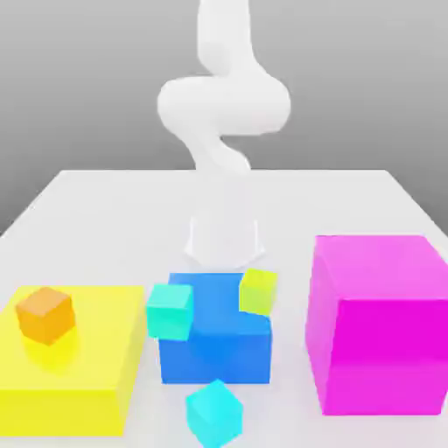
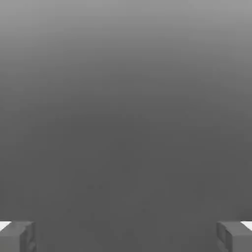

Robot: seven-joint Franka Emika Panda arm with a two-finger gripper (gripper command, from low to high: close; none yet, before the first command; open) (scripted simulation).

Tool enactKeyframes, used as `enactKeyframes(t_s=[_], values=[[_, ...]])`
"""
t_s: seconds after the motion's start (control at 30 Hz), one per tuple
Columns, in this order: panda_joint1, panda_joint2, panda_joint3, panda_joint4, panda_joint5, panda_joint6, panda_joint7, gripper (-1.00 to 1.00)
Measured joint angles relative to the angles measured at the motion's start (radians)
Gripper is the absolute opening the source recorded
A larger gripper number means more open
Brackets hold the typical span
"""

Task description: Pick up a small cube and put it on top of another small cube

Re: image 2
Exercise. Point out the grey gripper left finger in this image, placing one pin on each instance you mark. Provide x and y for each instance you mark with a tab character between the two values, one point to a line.
13	238

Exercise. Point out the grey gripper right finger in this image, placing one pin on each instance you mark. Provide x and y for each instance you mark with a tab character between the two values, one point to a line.
236	238

